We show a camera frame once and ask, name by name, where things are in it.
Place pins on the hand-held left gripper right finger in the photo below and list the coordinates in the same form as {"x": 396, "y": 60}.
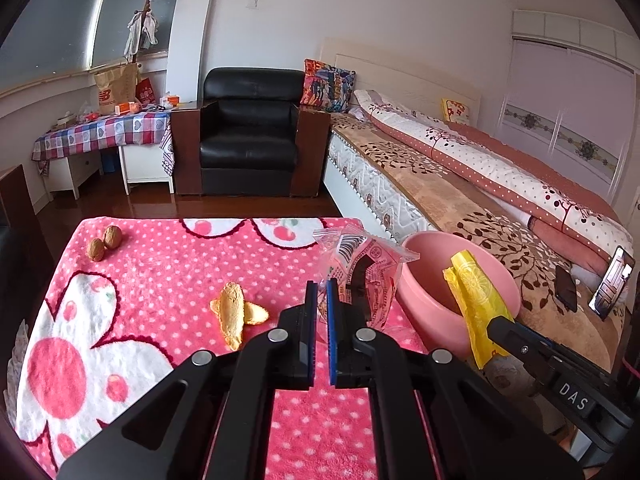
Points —
{"x": 332, "y": 330}

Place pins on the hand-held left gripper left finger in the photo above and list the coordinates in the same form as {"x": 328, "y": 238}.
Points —
{"x": 312, "y": 330}

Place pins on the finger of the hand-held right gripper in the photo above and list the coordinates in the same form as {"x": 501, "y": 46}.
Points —
{"x": 515, "y": 340}

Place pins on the yellow plastic wrapper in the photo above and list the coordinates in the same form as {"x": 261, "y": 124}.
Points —
{"x": 475, "y": 295}

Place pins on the clear plastic bag red print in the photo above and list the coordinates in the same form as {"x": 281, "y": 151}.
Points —
{"x": 370, "y": 270}

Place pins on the pink plastic bucket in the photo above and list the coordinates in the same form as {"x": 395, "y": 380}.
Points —
{"x": 430, "y": 290}

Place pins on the black phone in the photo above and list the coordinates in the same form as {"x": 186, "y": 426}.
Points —
{"x": 566, "y": 287}

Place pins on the orange peel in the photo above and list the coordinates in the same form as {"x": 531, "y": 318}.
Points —
{"x": 232, "y": 310}

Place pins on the phone with lit screen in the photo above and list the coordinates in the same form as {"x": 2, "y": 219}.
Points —
{"x": 612, "y": 282}

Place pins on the pink polka dot blanket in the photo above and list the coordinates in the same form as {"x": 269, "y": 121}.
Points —
{"x": 165, "y": 280}

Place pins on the white bed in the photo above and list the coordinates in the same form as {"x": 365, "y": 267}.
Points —
{"x": 360, "y": 170}

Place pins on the brown floral bed cover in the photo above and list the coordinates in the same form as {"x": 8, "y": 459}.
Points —
{"x": 400, "y": 165}

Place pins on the white and pink floral quilt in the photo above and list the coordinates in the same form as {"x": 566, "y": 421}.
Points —
{"x": 475, "y": 155}

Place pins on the black leather armchair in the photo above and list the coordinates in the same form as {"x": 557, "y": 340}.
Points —
{"x": 17, "y": 200}
{"x": 245, "y": 150}

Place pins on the walnut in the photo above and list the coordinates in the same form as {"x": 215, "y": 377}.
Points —
{"x": 112, "y": 236}
{"x": 96, "y": 249}

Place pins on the white desk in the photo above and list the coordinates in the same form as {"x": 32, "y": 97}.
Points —
{"x": 145, "y": 165}

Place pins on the yellow pillow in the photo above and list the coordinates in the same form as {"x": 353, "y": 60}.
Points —
{"x": 456, "y": 111}

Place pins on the colourful printed cushion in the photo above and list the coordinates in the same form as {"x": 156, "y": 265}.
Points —
{"x": 327, "y": 85}

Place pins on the white wardrobe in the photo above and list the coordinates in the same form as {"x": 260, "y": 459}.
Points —
{"x": 565, "y": 90}

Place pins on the blue storage box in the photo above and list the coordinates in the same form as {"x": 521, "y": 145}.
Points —
{"x": 109, "y": 163}

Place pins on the white and orange box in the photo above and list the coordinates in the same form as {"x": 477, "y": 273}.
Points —
{"x": 170, "y": 101}

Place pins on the checked tablecloth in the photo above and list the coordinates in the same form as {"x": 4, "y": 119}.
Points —
{"x": 100, "y": 132}

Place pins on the brown paper bag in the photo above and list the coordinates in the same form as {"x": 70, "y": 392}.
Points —
{"x": 117, "y": 85}

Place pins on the white clothes on rack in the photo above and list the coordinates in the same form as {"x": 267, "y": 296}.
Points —
{"x": 140, "y": 32}

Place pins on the wooden coat rack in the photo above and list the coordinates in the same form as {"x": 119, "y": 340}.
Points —
{"x": 147, "y": 7}

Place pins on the grey roller blind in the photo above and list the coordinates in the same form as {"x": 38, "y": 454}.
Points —
{"x": 117, "y": 5}
{"x": 45, "y": 35}

